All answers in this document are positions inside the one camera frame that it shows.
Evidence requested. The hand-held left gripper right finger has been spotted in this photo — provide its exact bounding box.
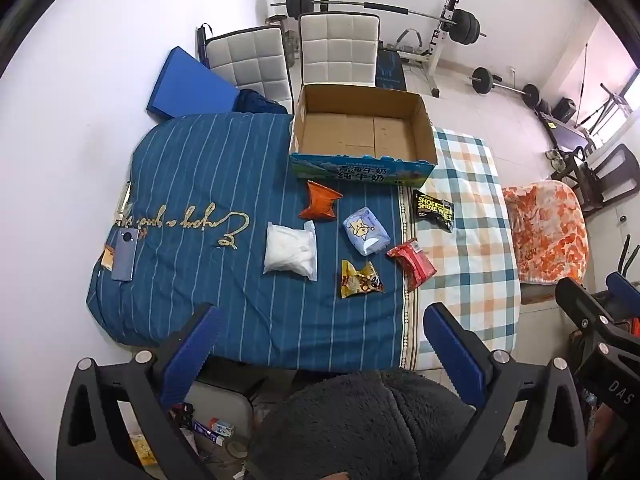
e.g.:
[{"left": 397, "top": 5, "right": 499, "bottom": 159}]
[{"left": 422, "top": 302, "right": 588, "bottom": 480}]

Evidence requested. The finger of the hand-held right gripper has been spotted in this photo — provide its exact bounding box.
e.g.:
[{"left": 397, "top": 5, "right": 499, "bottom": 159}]
[
  {"left": 555, "top": 276, "right": 640, "bottom": 356},
  {"left": 606, "top": 271, "right": 640, "bottom": 318}
]

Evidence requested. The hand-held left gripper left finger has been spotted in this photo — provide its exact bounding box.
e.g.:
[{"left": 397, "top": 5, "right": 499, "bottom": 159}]
[{"left": 56, "top": 302, "right": 223, "bottom": 480}]

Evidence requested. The red snack packet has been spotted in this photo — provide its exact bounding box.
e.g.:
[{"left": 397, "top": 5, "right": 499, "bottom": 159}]
[{"left": 386, "top": 239, "right": 437, "bottom": 293}]

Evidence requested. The white plastic bag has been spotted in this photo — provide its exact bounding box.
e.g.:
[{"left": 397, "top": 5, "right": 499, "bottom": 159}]
[{"left": 263, "top": 221, "right": 318, "bottom": 281}]

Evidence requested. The black wipes packet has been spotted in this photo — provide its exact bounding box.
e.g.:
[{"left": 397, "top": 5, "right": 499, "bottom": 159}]
[{"left": 412, "top": 188, "right": 455, "bottom": 233}]

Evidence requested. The light blue snack packet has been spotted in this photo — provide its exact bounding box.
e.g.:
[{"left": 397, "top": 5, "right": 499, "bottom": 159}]
[{"left": 342, "top": 206, "right": 391, "bottom": 256}]

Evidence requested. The orange snack packet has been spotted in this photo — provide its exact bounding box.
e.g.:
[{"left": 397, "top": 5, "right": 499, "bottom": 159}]
[{"left": 299, "top": 180, "right": 344, "bottom": 222}]

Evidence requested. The cardboard box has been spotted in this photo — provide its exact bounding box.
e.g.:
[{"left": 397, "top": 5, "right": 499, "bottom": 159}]
[{"left": 289, "top": 83, "right": 439, "bottom": 187}]

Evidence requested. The orange floral blanket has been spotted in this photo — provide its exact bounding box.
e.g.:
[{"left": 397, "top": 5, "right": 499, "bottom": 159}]
[{"left": 501, "top": 180, "right": 587, "bottom": 286}]

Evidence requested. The white blue toothpaste box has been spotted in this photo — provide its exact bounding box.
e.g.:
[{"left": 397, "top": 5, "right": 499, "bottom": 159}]
[{"left": 192, "top": 417, "right": 236, "bottom": 446}]

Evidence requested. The checked bed sheet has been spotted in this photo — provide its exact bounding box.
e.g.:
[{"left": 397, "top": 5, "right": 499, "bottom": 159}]
[{"left": 400, "top": 127, "right": 521, "bottom": 373}]

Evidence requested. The blue smartphone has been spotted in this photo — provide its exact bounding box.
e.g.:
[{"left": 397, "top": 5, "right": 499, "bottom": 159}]
[{"left": 111, "top": 227, "right": 142, "bottom": 282}]

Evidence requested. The black chair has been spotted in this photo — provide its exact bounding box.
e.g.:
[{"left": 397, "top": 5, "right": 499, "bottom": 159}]
[{"left": 550, "top": 144, "right": 640, "bottom": 216}]

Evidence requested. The yellow snack packet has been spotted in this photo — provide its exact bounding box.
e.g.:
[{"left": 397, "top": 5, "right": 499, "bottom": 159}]
[{"left": 341, "top": 259, "right": 386, "bottom": 300}]

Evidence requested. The grey fleece garment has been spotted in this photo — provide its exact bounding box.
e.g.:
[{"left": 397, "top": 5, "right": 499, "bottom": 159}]
[{"left": 247, "top": 370, "right": 506, "bottom": 480}]

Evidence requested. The clear plastic wrapper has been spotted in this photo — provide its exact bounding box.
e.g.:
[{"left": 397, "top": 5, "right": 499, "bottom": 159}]
[{"left": 115, "top": 180, "right": 133, "bottom": 226}]

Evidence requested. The black exercise machine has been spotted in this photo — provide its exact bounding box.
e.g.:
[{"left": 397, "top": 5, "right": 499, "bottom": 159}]
[{"left": 537, "top": 80, "right": 636, "bottom": 156}]

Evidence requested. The blue striped blanket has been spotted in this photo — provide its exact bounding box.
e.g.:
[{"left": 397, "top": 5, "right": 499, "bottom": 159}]
[{"left": 86, "top": 112, "right": 418, "bottom": 373}]

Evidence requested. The short barbell with black plates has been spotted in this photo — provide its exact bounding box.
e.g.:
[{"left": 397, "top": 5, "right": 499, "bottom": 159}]
[{"left": 470, "top": 66, "right": 541, "bottom": 108}]

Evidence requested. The dark blue garment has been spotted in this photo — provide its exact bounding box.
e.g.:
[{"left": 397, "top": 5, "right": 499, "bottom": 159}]
[{"left": 235, "top": 89, "right": 288, "bottom": 116}]

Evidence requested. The blue foam cushion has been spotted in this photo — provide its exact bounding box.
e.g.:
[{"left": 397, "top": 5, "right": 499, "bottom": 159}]
[{"left": 146, "top": 46, "right": 241, "bottom": 122}]

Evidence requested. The white quilted chair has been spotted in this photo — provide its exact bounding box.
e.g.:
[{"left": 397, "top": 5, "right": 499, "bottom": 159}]
[
  {"left": 205, "top": 25, "right": 295, "bottom": 113},
  {"left": 298, "top": 12, "right": 381, "bottom": 88}
]

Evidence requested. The white bench press rack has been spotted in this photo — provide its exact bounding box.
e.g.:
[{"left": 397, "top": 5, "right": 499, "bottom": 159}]
[{"left": 390, "top": 0, "right": 466, "bottom": 98}]

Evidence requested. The long barbell with black plates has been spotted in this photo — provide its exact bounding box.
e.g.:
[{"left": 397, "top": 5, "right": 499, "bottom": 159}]
[{"left": 271, "top": 0, "right": 487, "bottom": 43}]

